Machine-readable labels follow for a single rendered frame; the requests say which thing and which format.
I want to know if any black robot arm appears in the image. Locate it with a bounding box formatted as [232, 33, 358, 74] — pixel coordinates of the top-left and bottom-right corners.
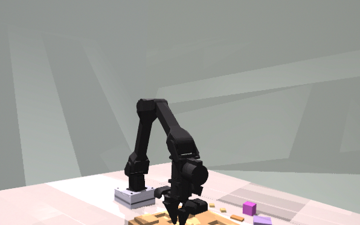
[124, 99, 208, 197]

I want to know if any light purple block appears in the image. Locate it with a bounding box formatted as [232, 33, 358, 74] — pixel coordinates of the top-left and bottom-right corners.
[253, 216, 272, 225]

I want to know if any pink cube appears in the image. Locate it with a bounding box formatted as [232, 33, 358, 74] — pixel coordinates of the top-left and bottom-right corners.
[243, 201, 257, 217]

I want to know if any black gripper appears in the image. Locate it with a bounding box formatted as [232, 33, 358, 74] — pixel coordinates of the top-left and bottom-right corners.
[154, 176, 208, 225]

